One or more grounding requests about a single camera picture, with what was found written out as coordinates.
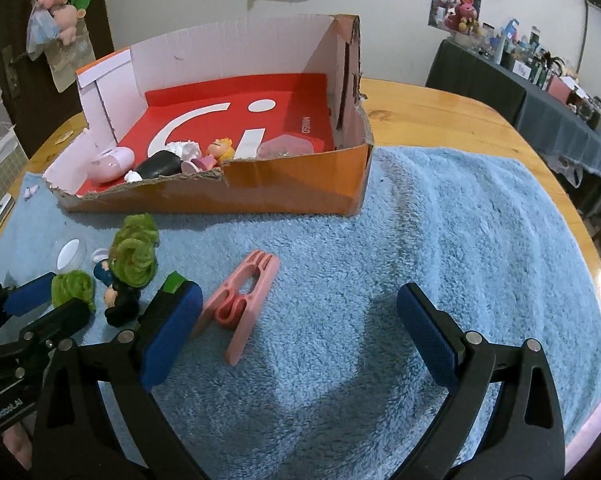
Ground green toy car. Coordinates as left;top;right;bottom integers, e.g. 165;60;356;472
160;271;186;295

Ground pink round case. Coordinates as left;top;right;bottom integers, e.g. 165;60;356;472
87;146;134;184

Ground small lilac earbuds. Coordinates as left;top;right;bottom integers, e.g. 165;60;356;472
23;185;39;200

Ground pink plush toys on door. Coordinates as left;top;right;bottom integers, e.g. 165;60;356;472
26;0;92;61

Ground blonde girl figurine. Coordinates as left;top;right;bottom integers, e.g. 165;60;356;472
181;138;235;174

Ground green haired doll figure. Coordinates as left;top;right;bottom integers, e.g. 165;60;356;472
94;214;159;328

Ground person's hand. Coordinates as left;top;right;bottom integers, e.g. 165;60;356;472
2;422;32;470

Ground blue fluffy towel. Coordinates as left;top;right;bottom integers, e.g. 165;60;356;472
0;145;601;480

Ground green fuzzy ball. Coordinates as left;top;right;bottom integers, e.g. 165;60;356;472
51;270;95;313

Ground dark cloth side table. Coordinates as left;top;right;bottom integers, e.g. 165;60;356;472
426;39;601;178

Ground pink plastic clip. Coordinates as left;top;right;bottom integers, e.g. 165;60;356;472
191;249;281;366

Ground pink plush on side table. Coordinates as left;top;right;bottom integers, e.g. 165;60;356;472
443;0;481;35

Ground clear round lid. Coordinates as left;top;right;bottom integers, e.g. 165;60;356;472
52;236;87;274

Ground dark wooden door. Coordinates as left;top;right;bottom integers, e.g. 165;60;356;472
0;0;114;156

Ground orange cardboard box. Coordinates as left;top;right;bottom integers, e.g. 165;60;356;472
43;14;373;217

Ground black white cloth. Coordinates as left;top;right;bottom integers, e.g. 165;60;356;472
124;141;201;183

